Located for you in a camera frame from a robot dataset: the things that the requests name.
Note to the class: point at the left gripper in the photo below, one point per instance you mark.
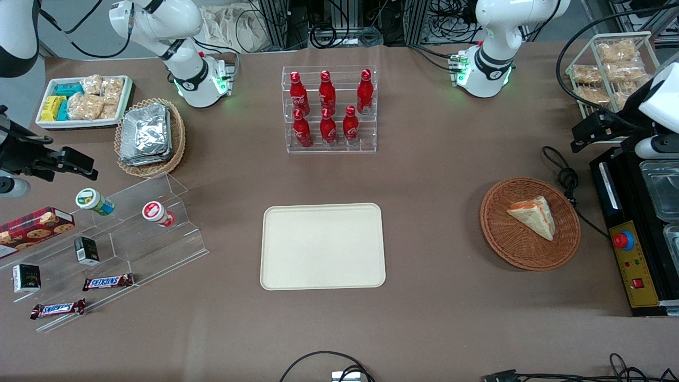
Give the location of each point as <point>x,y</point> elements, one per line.
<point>621,128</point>

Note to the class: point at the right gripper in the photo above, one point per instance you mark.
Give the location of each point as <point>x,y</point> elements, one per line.
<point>22,153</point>

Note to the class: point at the triangular sandwich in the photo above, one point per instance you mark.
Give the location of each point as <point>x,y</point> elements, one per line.
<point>536,217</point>

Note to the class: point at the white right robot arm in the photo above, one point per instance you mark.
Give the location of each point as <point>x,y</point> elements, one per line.
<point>185,69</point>

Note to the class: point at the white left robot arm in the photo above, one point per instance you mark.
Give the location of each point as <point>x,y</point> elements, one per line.
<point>493,63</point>

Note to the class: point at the white rectangular snack tray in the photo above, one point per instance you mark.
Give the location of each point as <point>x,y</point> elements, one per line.
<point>79,124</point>

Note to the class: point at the light wicker basket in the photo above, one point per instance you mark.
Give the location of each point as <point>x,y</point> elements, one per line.
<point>177,143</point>

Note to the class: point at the brown wicker basket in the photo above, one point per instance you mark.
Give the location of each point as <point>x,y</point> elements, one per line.
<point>509,239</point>

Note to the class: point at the beige plastic tray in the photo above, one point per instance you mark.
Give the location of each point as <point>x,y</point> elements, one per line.
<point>322,246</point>

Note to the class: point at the green lid yogurt cup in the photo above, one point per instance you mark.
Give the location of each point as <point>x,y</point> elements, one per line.
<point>90,200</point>

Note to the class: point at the teal snack packet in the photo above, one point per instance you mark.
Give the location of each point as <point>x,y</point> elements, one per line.
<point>69,89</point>
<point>63,110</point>

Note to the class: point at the yellow snack packet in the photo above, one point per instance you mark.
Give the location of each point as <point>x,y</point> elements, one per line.
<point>52,107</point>

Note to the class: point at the clear rice cracker bag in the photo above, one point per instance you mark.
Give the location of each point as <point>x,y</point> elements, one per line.
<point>112,89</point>
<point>109,111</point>
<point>92,84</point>
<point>85,107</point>

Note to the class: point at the red tartan cookie box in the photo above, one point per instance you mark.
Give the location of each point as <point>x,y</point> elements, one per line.
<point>32,228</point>

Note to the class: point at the black machine yellow panel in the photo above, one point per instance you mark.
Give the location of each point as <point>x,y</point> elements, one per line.
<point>631,201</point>

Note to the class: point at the aluminium foil container stack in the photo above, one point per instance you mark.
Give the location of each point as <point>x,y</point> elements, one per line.
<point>146,135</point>

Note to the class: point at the large clear plastic container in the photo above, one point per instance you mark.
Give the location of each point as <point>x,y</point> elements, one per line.
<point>663,191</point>

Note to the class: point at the small black barcode box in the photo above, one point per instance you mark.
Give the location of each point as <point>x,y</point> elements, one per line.
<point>86,250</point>

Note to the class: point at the red lid yogurt cup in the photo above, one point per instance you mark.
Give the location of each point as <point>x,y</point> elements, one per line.
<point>154,212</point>

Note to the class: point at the red emergency stop button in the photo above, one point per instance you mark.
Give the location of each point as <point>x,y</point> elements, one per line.
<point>623,240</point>

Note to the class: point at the small black white box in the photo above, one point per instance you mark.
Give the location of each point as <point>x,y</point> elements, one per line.
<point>26,278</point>

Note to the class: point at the Snickers chocolate bar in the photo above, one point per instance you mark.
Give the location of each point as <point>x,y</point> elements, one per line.
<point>107,282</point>
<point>58,309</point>

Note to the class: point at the clear acrylic step display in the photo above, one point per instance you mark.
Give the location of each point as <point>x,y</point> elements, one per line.
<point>159,249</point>

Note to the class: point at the small clear plastic container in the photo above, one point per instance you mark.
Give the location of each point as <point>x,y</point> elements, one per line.
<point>672,241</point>

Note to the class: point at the beige cloth bag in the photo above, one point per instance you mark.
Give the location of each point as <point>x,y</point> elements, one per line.
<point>233,26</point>

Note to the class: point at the red cola bottle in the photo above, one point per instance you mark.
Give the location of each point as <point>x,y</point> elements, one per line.
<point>327,93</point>
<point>365,93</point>
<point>298,94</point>
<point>328,130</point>
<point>350,127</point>
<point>303,131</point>

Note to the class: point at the clear acrylic bottle rack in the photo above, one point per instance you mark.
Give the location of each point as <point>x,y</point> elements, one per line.
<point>339,149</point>

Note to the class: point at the small white silver device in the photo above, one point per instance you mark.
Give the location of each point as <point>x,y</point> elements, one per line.
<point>346,376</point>

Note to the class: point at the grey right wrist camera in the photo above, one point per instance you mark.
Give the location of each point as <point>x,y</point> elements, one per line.
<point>13,187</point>

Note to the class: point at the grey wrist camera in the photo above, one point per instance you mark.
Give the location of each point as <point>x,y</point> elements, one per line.
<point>658,147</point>
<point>13,187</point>

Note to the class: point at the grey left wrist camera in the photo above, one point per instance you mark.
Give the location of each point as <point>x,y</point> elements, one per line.
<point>658,147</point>

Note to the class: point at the aluminium frame post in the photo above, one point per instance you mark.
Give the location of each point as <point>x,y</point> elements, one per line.
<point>414,21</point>
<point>275,24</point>

